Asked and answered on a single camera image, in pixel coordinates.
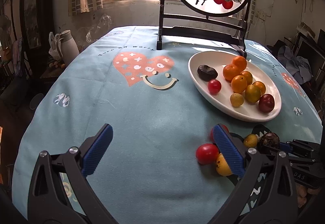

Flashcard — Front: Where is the yellow round fruit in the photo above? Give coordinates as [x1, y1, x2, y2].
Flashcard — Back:
[215, 153, 232, 177]

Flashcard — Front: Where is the dark red plum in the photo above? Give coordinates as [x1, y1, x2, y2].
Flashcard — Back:
[258, 94, 275, 113]

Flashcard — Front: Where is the small green-yellow fruit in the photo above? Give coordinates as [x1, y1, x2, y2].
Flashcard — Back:
[230, 93, 245, 108]

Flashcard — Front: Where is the greenish yellow mandarin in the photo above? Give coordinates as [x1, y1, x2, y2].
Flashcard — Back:
[245, 84, 261, 104]

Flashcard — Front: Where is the yellow-orange mandarin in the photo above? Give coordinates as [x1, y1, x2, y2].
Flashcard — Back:
[240, 70, 253, 85]

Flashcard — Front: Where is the small orange mandarin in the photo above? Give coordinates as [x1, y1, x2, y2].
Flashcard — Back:
[223, 63, 241, 82]

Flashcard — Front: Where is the dark wrinkled passion fruit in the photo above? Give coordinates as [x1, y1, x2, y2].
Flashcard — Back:
[197, 65, 218, 82]

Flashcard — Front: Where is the large textured orange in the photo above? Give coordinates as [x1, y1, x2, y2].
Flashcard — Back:
[232, 56, 247, 72]

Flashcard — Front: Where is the small yellow kumquat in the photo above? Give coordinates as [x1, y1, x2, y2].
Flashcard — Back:
[244, 134, 258, 148]

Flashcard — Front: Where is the red cherry tomato small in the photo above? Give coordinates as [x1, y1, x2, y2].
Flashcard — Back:
[196, 143, 219, 165]

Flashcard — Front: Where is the white oval plate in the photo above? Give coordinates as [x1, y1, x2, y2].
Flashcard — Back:
[188, 51, 282, 122]

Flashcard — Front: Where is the light blue printed tablecloth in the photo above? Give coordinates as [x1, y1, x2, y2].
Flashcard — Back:
[12, 26, 324, 223]

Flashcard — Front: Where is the pile of grey clothes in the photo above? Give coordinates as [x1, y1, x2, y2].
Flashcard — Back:
[277, 46, 313, 85]

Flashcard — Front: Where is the white ceramic jug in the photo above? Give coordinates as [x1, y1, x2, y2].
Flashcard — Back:
[58, 30, 79, 66]

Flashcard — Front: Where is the black framed round painted screen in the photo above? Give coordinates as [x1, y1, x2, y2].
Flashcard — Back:
[156, 0, 256, 59]

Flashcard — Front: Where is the dark framed wall painting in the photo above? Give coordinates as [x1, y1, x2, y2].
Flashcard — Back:
[19, 0, 55, 67]

